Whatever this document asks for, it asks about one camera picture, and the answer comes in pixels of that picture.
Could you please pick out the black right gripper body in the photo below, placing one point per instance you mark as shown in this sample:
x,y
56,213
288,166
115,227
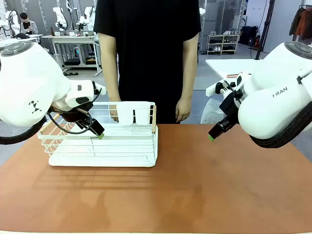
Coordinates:
x,y
230,107

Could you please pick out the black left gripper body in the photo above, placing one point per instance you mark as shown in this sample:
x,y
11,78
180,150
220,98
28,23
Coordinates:
x,y
70,114

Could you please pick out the person right forearm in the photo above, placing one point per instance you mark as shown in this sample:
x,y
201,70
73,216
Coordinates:
x,y
108,68

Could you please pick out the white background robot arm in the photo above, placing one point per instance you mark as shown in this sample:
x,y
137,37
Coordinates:
x,y
88,18
59,18
8,22

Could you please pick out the person left forearm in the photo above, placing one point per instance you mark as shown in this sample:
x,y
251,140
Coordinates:
x,y
189,68

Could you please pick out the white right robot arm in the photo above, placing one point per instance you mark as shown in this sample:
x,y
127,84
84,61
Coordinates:
x,y
273,109

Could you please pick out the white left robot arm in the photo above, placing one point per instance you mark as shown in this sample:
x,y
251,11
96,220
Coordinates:
x,y
29,80

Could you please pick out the person right hand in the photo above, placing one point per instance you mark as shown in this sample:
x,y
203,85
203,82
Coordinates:
x,y
114,114

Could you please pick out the person left hand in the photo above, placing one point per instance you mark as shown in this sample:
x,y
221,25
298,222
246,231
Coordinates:
x,y
183,109

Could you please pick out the clear plastic bag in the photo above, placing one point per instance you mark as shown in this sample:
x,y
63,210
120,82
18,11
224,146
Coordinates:
x,y
212,113

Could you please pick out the small red-brown flat item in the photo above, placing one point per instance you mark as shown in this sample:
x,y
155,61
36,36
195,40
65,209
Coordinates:
x,y
232,75

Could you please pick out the white utensil holder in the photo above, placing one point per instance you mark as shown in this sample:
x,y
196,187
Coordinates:
x,y
132,114

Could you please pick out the white side table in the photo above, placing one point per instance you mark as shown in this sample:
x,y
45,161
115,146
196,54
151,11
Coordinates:
x,y
231,65

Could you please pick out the black box under workbench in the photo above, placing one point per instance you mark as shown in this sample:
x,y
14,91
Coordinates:
x,y
72,62

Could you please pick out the wooden shoe rack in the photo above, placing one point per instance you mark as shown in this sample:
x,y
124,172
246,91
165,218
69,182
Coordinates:
x,y
223,44

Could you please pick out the black luggage bags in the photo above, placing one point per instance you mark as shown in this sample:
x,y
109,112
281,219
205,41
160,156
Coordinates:
x,y
248,35

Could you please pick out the white workbench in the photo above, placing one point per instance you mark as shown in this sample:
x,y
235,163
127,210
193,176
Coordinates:
x,y
73,39

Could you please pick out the black tripod pole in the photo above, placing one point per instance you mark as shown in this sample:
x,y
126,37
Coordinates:
x,y
265,29

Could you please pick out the person torso black t-shirt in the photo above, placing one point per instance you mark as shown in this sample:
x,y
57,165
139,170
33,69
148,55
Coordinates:
x,y
148,61

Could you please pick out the seated person in background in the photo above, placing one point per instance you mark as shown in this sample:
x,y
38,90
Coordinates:
x,y
27,25

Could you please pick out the hanging jackets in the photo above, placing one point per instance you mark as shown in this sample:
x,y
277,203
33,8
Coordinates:
x,y
302,23

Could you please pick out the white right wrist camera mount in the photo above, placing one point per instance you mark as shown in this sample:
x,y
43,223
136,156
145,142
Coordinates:
x,y
212,89

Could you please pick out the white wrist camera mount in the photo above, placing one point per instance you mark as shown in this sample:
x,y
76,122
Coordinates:
x,y
100,89
212,89

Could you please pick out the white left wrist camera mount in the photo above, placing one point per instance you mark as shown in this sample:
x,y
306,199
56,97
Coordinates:
x,y
100,89

